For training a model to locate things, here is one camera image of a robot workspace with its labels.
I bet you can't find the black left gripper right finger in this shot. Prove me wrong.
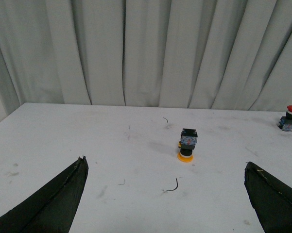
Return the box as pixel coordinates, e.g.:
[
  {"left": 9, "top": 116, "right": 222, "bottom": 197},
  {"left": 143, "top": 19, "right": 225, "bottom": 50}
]
[{"left": 244, "top": 162, "right": 292, "bottom": 233}]

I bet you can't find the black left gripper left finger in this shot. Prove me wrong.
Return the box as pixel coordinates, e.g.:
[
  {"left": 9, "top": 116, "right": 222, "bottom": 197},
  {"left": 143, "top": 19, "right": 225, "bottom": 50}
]
[{"left": 0, "top": 157, "right": 88, "bottom": 233}]

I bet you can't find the red mushroom push button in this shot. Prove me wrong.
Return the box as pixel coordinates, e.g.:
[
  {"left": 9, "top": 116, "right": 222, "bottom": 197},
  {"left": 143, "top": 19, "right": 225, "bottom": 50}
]
[{"left": 278, "top": 105, "right": 292, "bottom": 132}]

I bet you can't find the white pleated curtain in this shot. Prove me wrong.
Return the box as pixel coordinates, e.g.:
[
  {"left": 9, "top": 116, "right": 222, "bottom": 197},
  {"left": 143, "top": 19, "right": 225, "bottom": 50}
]
[{"left": 0, "top": 0, "right": 292, "bottom": 121}]

